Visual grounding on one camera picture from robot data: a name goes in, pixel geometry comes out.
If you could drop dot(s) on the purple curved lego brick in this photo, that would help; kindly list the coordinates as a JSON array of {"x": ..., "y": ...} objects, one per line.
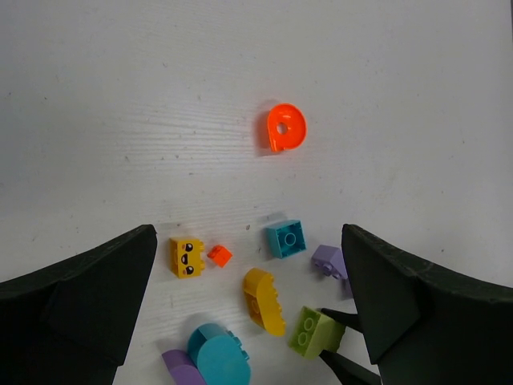
[{"x": 181, "y": 368}]

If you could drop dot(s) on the teal square lego brick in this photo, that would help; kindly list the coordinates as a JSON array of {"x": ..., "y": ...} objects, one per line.
[{"x": 285, "y": 238}]

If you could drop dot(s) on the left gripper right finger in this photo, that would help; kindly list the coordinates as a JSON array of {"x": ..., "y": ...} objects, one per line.
[{"x": 424, "y": 323}]

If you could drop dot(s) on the teal rounded lego brick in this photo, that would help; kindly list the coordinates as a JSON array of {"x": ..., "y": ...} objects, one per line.
[{"x": 218, "y": 355}]

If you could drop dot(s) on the small orange lego piece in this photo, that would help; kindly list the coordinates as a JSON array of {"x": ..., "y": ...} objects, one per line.
[{"x": 220, "y": 255}]

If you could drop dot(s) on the lilac lego brick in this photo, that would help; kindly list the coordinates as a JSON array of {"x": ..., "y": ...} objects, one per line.
[{"x": 329, "y": 260}]

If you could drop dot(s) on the orange round lego piece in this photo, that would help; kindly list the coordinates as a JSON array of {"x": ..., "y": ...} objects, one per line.
[{"x": 287, "y": 127}]

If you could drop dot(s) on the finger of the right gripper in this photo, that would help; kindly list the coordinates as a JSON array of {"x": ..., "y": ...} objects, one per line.
[
  {"x": 347, "y": 371},
  {"x": 347, "y": 319}
]

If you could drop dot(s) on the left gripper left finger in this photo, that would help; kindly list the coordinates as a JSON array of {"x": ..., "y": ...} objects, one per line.
[{"x": 72, "y": 322}]

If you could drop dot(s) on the lime green lego brick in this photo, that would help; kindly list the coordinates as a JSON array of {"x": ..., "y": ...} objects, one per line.
[{"x": 315, "y": 332}]

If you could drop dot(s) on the yellow curved lego brick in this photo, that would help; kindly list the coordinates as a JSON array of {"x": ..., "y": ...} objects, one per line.
[{"x": 262, "y": 301}]

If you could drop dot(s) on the yellow face lego brick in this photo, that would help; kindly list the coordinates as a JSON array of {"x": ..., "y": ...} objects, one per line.
[{"x": 185, "y": 257}]

